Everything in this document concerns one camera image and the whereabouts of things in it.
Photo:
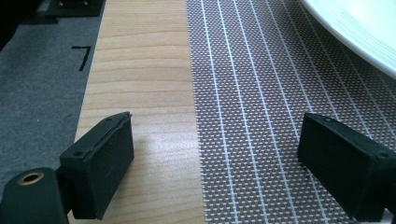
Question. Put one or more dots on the black stand base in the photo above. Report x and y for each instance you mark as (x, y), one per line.
(74, 7)

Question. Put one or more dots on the white plate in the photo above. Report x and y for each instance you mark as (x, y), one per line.
(358, 28)

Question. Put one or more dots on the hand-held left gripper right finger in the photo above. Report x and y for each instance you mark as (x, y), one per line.
(342, 174)

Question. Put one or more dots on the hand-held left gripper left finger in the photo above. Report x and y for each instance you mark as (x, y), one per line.
(99, 168)

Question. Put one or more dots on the brown woven striped placemat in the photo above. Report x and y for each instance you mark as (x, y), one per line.
(267, 102)

